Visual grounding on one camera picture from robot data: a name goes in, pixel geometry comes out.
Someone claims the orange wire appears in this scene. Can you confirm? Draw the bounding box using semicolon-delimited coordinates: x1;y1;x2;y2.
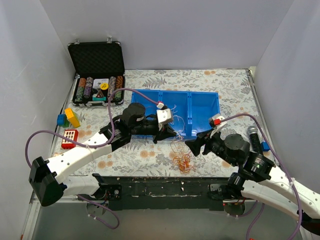
169;141;196;174

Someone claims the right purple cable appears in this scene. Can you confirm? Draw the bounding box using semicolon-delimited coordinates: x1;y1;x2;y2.
219;112;303;240

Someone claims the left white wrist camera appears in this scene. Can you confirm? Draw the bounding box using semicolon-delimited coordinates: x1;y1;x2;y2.
156;101;173;125

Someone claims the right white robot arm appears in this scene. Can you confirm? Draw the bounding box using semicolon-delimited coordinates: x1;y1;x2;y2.
185;131;320;233

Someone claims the black microphone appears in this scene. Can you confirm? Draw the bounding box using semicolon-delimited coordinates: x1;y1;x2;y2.
247;126;263;155

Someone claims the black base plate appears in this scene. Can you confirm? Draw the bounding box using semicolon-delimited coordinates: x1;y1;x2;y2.
88;173;244;211

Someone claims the small blue block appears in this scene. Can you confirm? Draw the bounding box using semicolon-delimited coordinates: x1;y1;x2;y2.
261;141;270;152

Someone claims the blue three-compartment bin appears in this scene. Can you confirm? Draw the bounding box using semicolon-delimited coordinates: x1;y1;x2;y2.
121;89;220;139

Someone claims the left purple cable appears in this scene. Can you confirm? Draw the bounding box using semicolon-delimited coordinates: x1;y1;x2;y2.
24;87;161;230

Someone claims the floral table mat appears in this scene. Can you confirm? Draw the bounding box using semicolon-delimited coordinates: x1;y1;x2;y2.
64;67;268;177

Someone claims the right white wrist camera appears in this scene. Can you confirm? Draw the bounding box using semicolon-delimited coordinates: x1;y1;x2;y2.
209;113;227;138

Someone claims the aluminium frame rail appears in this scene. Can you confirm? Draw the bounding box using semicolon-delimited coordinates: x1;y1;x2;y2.
19;181;313;240

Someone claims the purple cable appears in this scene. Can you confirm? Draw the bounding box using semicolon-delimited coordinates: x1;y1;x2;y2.
24;87;161;230
219;112;303;240

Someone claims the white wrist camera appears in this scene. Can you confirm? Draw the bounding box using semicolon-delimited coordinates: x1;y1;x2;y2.
209;113;227;138
156;101;173;125

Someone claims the black poker chip case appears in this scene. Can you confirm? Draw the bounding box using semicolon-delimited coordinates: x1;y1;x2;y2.
67;39;126;107

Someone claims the red white toy block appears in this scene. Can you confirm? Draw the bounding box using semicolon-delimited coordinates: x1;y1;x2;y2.
61;129;79;150

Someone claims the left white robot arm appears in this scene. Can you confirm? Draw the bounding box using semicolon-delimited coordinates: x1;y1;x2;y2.
28;102;176;207

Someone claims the yellow green blue block stack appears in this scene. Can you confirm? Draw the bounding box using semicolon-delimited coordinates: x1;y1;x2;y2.
56;108;81;128

